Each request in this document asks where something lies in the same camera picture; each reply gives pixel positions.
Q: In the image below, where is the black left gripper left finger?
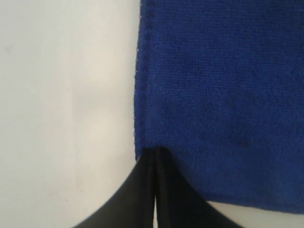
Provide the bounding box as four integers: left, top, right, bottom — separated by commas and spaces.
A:
76, 149, 155, 228

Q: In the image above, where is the blue towel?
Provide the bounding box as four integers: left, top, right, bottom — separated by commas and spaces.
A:
134, 0, 304, 214

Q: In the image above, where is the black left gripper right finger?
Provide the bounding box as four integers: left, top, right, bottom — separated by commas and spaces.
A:
154, 147, 241, 228

